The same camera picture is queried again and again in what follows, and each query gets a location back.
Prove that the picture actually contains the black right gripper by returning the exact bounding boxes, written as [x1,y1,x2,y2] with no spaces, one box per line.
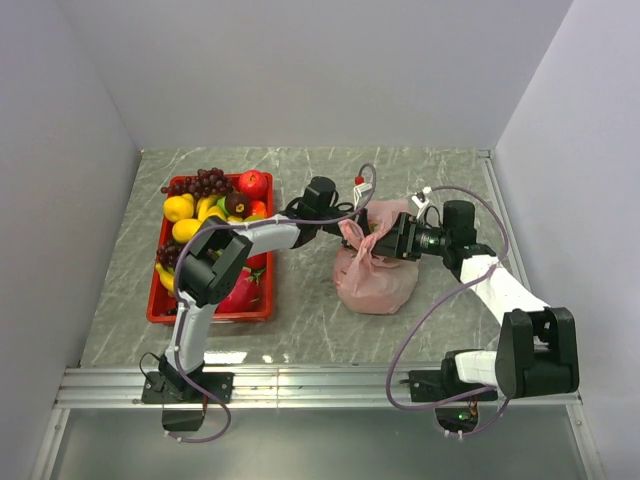
[368,212,452,262]

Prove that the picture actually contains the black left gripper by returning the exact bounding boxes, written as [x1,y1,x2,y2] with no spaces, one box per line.
[317,207,384,260]

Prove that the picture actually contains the pink plastic bag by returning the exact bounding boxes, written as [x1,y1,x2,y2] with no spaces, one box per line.
[333,199,418,315]

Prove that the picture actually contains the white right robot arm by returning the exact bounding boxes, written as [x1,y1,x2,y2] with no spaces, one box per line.
[373,200,579,400]

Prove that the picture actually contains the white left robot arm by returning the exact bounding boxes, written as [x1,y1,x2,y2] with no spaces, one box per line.
[145,176,376,403]

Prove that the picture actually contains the red fake apple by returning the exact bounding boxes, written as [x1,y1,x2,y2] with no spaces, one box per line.
[237,169,269,200]

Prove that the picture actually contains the dark purple fake mangosteen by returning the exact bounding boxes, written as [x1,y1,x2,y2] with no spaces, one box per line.
[224,192,251,218]

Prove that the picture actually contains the pink fake dragon fruit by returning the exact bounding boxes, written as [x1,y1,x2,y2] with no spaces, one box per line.
[216,268,260,314]

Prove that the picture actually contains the red fake grapes bunch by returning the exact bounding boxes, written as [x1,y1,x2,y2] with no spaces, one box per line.
[161,168,234,200]

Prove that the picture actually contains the yellow fake star fruit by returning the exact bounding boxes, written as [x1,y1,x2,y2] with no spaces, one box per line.
[196,195,227,222]

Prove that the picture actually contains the yellow fake lemon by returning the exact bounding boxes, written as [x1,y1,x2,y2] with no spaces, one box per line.
[171,218,202,244]
[163,194,195,223]

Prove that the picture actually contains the dark purple fake grapes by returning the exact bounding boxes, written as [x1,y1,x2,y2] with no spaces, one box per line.
[156,240,184,271]

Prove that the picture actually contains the yellow fake banana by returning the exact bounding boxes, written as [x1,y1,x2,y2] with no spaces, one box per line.
[155,263,174,297]

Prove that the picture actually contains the red plastic tray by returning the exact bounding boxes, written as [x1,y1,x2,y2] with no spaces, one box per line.
[146,172,275,326]

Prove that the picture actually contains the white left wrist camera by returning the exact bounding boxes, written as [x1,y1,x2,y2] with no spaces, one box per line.
[352,175,372,207]

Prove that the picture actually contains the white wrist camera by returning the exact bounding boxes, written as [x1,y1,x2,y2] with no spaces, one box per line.
[352,175,372,207]
[411,186,432,209]

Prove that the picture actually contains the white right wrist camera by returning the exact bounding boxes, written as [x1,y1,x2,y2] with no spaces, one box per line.
[411,186,432,209]

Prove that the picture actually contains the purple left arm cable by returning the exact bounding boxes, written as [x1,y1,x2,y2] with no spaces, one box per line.
[172,162,377,445]

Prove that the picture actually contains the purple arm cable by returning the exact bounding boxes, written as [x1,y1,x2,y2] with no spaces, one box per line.
[385,184,512,439]
[172,162,377,445]

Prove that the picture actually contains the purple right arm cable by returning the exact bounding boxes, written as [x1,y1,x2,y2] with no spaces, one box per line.
[385,184,512,439]

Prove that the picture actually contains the aluminium mounting rail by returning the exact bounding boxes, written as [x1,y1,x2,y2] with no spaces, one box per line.
[53,363,584,411]

